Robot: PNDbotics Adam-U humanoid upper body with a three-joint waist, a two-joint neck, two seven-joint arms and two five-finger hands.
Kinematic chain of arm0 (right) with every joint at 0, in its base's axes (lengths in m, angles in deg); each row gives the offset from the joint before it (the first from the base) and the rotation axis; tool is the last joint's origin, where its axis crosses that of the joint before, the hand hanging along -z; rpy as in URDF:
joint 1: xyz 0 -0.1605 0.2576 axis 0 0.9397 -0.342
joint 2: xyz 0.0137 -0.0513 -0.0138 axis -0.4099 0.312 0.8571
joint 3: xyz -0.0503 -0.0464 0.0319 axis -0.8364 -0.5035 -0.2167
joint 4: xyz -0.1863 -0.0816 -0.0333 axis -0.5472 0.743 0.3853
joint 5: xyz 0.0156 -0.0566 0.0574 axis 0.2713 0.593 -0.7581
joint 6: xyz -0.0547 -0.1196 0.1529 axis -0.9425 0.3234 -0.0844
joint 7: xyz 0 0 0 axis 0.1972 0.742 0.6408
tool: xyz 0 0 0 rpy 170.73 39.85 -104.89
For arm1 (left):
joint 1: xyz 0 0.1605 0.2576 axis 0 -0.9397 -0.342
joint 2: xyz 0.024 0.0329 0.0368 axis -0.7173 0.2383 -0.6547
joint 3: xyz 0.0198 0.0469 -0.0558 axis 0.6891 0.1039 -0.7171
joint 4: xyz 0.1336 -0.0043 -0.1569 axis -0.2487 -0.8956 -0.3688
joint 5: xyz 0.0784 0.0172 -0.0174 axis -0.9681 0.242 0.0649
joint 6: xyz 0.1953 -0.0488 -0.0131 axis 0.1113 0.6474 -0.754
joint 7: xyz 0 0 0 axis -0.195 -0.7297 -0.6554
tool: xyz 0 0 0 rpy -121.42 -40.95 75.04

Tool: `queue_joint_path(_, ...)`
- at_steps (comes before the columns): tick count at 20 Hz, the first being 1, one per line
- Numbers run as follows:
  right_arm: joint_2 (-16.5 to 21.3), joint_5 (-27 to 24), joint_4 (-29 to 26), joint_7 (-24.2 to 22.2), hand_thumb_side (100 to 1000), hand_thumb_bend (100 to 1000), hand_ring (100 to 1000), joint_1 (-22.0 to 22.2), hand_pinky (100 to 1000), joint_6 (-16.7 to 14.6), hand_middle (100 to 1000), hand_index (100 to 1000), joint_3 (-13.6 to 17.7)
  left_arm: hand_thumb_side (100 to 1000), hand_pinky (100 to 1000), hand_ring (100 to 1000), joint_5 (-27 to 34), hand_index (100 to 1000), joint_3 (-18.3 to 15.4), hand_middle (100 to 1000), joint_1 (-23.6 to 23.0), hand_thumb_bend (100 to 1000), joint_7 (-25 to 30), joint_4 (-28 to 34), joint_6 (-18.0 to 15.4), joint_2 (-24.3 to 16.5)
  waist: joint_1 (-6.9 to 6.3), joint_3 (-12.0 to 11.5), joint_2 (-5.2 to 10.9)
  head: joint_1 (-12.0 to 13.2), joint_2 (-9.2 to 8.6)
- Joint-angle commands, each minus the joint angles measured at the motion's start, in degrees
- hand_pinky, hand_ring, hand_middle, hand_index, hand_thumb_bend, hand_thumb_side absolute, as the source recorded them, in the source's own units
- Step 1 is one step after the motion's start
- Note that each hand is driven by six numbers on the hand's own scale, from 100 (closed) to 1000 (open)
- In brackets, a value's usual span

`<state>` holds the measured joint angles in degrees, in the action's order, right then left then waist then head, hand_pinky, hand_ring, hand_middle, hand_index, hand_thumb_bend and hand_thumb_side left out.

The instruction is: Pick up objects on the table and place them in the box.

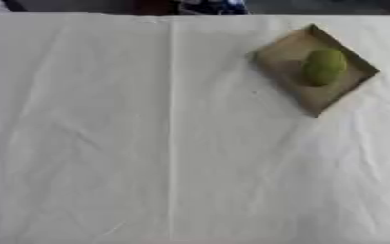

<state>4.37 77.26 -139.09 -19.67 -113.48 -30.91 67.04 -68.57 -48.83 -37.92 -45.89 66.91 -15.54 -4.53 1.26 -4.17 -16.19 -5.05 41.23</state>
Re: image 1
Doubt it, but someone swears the tan cardboard box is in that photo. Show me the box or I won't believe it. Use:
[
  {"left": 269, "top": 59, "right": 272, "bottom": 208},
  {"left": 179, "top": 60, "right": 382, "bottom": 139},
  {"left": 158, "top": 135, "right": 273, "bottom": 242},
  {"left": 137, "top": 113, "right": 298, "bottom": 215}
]
[{"left": 249, "top": 23, "right": 381, "bottom": 119}]

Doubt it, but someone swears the green oval toy fruit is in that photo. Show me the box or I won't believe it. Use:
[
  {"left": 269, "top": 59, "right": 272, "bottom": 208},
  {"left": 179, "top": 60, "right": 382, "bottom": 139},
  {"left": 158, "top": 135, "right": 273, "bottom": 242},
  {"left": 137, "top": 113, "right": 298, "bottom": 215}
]
[{"left": 301, "top": 47, "right": 350, "bottom": 87}]

